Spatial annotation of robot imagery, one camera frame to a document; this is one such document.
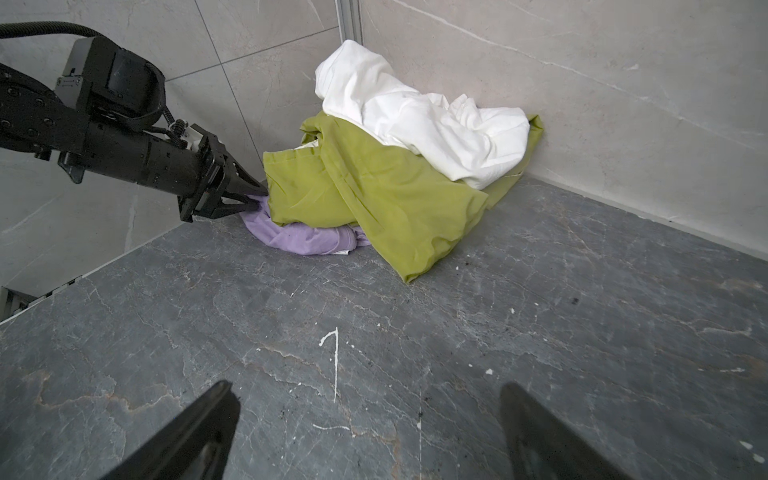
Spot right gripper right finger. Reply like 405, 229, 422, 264
500, 382, 630, 479

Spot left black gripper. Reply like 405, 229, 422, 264
58, 121, 267, 222

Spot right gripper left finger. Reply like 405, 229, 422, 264
104, 380, 241, 479

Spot purple cloth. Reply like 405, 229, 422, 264
240, 196, 371, 256

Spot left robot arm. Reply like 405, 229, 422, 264
1, 66, 267, 222

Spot green cloth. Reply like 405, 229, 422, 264
263, 113, 544, 283

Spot white cloth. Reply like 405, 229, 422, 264
315, 40, 533, 190

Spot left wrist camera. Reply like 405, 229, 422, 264
54, 37, 166, 132

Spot black corrugated cable hose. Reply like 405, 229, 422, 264
0, 21, 109, 43

